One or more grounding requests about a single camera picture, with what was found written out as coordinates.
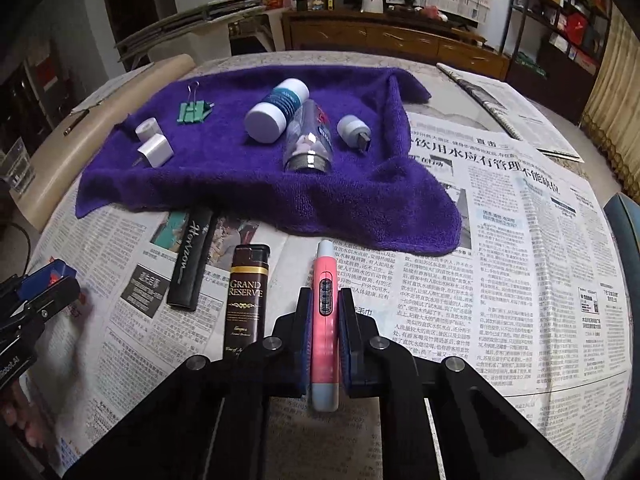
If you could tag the clear drinking glass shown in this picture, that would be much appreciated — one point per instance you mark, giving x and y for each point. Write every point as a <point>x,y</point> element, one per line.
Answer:
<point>17,170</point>

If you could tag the grey folded table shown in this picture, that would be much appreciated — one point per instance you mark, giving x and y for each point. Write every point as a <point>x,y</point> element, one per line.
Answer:
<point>190,22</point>

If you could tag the brown lighter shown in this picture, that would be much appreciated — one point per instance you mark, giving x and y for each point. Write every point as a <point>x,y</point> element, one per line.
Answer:
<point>246,305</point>

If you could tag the dark pen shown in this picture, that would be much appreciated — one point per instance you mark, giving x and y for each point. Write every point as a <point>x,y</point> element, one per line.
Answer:
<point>76,123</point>

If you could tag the printed paper sheets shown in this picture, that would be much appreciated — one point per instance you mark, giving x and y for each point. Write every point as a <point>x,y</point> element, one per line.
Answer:
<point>115,87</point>

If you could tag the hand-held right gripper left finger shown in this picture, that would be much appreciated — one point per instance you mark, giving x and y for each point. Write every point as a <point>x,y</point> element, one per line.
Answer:
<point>301,370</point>

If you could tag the beige curtain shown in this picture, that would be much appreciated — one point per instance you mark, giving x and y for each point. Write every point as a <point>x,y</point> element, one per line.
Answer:
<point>615,110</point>

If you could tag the purple towel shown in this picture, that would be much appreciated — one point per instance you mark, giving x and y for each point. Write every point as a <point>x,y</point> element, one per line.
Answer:
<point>240,185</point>

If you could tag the dark shelf unit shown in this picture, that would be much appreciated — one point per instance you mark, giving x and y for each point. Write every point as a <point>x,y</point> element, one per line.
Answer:
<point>560,45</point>

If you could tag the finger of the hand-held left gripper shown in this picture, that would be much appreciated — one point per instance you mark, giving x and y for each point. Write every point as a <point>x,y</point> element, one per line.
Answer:
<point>35,275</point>

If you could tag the dark door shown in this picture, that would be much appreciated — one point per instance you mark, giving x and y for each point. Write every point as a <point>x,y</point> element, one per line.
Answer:
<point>137,2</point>

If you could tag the person's left hand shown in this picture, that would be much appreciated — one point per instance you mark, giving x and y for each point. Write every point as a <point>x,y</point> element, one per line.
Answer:
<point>27,420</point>

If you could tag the beige curved side table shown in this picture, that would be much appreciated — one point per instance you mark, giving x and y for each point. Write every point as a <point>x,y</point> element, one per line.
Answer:
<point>100,135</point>

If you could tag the white tape roll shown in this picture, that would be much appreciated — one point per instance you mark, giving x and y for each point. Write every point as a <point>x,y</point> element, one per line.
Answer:
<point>146,130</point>

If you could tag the wooden low cabinet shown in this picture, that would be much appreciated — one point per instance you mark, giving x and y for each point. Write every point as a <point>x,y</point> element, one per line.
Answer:
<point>400,40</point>

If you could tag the newspaper sheet with colour advert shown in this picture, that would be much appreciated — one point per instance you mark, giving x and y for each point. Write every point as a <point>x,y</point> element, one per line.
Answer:
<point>125,310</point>

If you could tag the white and teal bottle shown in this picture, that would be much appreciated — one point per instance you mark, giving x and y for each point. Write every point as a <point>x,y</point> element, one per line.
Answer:
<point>275,110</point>

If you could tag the green binder clip bunch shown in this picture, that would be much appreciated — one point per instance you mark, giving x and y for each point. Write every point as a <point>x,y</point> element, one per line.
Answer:
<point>192,112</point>

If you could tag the black tube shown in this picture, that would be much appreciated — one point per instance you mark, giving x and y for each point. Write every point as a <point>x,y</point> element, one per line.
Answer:
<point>192,260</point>

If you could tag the clear plastic bottle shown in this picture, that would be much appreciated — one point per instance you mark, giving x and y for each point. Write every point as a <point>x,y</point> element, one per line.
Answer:
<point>310,145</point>

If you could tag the white charger plug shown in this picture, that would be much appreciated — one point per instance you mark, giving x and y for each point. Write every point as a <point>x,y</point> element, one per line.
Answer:
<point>156,151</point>

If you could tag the folded newspaper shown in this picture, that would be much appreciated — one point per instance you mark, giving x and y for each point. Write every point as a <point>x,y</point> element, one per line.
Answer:
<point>515,110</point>

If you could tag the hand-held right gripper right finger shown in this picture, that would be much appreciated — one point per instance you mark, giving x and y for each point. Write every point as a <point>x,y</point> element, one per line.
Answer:
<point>347,340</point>

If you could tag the newspaper sheet bold black headline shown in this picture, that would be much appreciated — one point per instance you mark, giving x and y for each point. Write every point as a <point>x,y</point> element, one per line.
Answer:
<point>525,260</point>

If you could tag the blue chair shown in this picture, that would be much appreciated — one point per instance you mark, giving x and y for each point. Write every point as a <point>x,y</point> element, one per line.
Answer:
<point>625,235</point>

